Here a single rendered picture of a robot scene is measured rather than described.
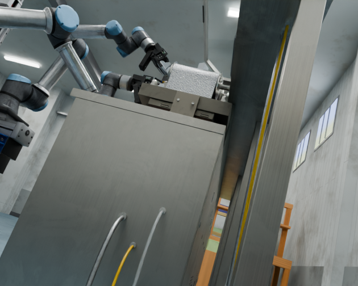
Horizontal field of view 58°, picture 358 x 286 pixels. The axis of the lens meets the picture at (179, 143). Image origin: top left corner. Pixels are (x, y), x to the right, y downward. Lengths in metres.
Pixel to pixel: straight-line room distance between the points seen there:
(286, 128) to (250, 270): 0.29
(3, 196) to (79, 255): 10.60
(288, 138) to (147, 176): 0.64
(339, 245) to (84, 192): 3.83
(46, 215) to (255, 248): 0.85
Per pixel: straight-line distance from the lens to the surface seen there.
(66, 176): 1.30
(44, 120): 12.07
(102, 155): 1.27
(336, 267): 4.62
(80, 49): 2.16
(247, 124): 1.77
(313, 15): 0.89
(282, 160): 0.68
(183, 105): 1.34
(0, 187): 11.91
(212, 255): 5.46
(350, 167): 4.93
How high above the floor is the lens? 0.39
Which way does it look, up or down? 19 degrees up
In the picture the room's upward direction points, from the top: 19 degrees clockwise
